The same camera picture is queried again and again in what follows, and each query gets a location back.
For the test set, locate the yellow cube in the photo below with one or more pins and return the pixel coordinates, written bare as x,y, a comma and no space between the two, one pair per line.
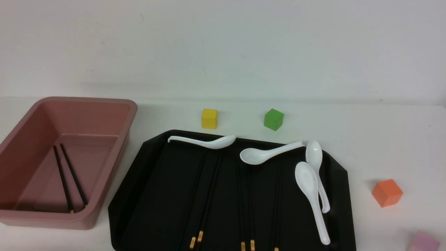
209,119

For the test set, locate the white spoon top left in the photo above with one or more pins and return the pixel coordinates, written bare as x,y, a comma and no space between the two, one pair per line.
219,143

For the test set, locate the white spoon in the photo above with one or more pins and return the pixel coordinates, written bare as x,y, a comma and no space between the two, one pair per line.
254,156
306,180
219,143
313,157

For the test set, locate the white spoon centre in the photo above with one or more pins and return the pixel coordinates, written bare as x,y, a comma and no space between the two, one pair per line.
254,156

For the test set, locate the green cube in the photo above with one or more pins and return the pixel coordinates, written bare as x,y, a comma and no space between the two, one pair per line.
273,119

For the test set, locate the black plastic tray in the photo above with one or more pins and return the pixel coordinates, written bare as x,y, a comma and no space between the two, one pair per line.
159,203

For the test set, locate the white spoon far right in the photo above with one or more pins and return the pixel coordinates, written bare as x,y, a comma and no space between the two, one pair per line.
313,157

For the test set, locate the white spoon front right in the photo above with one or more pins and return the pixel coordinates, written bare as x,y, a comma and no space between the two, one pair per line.
306,180

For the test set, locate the pink plastic bin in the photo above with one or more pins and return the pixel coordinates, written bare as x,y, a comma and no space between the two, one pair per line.
95,133

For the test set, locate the black chopstick tray rightmost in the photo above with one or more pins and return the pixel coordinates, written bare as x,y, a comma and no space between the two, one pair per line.
279,177

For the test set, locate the black chopstick in bin right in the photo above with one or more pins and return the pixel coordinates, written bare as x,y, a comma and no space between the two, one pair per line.
74,175

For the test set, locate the black chopstick in bin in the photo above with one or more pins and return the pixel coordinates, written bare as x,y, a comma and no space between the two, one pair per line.
63,180
74,175

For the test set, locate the black chopstick in bin left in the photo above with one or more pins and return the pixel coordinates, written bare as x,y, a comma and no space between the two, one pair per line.
63,180

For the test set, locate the orange cube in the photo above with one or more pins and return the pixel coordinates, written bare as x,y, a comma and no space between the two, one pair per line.
387,193

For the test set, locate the pink cube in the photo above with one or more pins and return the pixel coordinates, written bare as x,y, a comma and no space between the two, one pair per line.
423,241

